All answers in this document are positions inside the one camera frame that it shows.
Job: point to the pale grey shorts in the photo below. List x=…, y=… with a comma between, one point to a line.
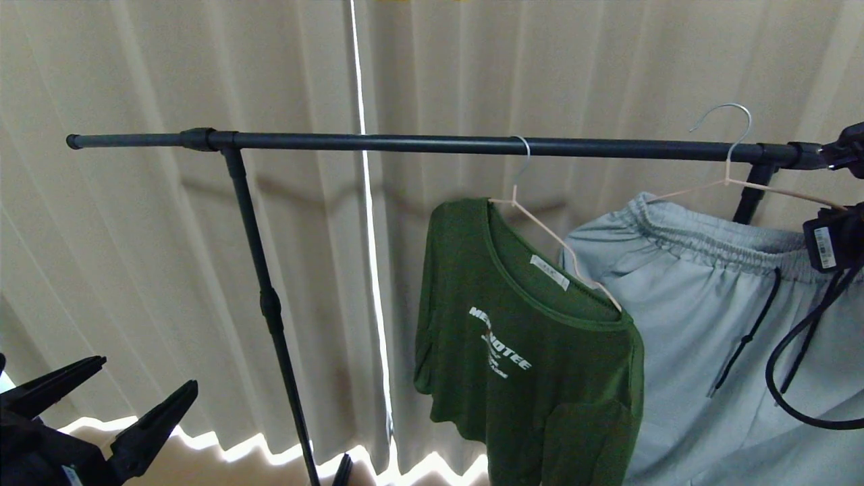
x=675, y=337

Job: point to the green printed shirt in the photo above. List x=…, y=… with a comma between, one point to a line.
x=540, y=418

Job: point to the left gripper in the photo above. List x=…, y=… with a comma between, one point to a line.
x=40, y=459

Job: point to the beige curtain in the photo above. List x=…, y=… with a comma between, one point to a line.
x=202, y=270

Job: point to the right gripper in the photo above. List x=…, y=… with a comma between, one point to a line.
x=847, y=236

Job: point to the black clothes rack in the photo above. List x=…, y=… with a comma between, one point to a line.
x=405, y=143

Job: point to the pink clothes hanger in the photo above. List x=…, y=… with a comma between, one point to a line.
x=727, y=175
x=553, y=236

